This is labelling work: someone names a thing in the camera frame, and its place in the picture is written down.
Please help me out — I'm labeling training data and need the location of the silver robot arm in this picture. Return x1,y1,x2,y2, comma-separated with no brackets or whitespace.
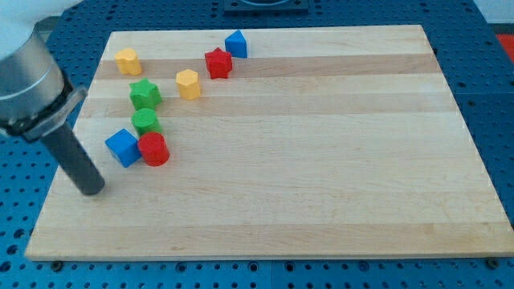
1,0,87,142

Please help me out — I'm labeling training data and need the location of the blue cube block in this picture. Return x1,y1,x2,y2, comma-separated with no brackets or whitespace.
104,129,141,168

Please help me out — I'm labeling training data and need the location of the light wooden board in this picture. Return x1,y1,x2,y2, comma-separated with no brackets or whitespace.
26,25,513,262

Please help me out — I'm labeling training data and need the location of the red star block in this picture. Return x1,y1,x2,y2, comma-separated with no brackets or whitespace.
205,47,233,79

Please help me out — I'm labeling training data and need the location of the yellow hexagon block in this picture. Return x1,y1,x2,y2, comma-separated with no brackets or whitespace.
175,69,201,100

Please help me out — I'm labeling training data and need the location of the blue triangle block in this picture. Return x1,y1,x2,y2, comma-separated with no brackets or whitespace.
224,30,248,59

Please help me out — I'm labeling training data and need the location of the red cylinder block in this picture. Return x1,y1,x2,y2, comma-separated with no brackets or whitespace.
137,132,170,166

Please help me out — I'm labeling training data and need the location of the green cylinder block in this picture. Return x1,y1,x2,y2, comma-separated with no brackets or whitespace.
131,108,162,136

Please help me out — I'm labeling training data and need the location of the green star block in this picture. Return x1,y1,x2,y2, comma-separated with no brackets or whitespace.
129,78,162,110

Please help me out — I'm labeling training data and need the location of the yellow heart block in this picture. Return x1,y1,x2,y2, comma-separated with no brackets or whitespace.
115,47,142,75

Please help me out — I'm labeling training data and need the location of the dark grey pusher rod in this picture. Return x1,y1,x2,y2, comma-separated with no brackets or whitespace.
41,123,105,196

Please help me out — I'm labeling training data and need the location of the red object at edge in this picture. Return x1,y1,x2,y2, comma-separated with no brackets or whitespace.
496,34,514,62

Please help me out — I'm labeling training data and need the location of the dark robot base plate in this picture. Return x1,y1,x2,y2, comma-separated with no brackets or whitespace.
221,0,309,12

